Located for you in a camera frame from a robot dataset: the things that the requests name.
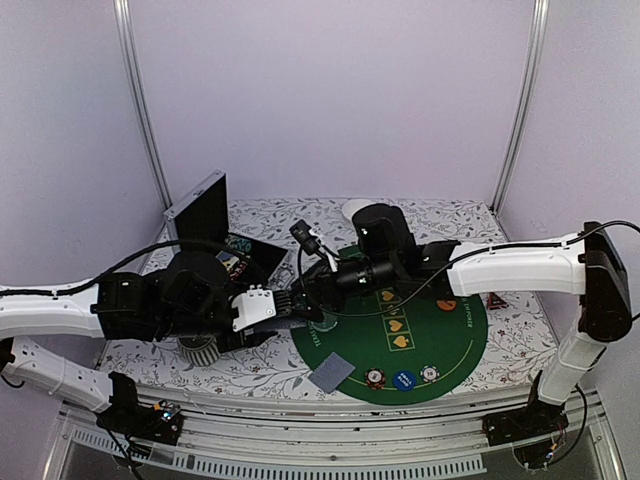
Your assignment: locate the orange big blind button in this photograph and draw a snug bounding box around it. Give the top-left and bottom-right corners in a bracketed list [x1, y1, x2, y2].
[436, 299, 457, 312]

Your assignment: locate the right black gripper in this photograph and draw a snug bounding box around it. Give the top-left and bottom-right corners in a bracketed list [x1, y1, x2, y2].
[283, 254, 400, 323]

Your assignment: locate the red black triangle button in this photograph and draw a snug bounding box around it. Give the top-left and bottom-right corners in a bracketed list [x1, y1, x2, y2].
[487, 292, 508, 310]

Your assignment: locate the round green poker mat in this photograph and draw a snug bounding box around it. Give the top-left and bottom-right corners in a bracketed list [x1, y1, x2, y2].
[291, 289, 488, 406]

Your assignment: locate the red chip stack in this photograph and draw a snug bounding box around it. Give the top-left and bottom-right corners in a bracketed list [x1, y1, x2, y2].
[364, 368, 386, 390]

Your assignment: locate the blue small blind button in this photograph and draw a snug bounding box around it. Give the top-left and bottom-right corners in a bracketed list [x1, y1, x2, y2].
[392, 370, 417, 392]

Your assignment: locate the poker chips back row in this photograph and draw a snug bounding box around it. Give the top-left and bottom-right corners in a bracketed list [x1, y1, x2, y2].
[225, 235, 252, 255]

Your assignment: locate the left aluminium frame post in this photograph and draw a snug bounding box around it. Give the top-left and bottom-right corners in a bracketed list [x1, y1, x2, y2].
[113, 0, 172, 209]

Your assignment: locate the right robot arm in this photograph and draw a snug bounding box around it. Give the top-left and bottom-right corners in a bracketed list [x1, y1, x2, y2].
[291, 203, 633, 436]

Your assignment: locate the aluminium poker chip case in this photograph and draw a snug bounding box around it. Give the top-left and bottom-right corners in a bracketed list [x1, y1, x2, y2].
[164, 170, 287, 276]

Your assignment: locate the right aluminium frame post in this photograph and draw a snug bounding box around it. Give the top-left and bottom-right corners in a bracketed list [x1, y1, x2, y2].
[490, 0, 549, 216]

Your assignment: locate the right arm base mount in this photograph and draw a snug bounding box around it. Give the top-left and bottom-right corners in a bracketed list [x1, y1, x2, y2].
[481, 398, 569, 446]

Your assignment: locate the clear acrylic dealer button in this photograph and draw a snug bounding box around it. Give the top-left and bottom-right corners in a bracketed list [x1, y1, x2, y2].
[313, 320, 338, 332]

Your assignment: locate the blue playing card deck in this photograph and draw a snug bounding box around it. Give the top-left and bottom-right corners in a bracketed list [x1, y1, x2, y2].
[253, 315, 310, 332]

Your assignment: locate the white ceramic bowl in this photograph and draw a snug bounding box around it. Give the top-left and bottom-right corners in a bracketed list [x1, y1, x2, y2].
[341, 199, 374, 221]

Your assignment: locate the dealt blue playing card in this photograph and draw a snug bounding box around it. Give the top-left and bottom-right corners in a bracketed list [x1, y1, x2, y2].
[309, 352, 356, 394]

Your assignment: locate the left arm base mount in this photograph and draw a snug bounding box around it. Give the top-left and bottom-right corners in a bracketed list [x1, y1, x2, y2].
[96, 400, 184, 446]

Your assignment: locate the aluminium frame post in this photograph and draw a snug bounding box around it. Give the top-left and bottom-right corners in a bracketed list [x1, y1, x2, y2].
[490, 0, 549, 216]
[113, 0, 172, 209]

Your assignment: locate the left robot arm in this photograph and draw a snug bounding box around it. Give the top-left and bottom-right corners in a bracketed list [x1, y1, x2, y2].
[1, 247, 291, 434]

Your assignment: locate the white chip stack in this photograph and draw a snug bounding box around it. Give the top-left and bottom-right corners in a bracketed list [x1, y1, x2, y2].
[420, 365, 441, 384]

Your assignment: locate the striped ceramic mug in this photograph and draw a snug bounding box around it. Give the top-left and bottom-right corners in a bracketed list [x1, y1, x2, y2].
[177, 337, 220, 367]

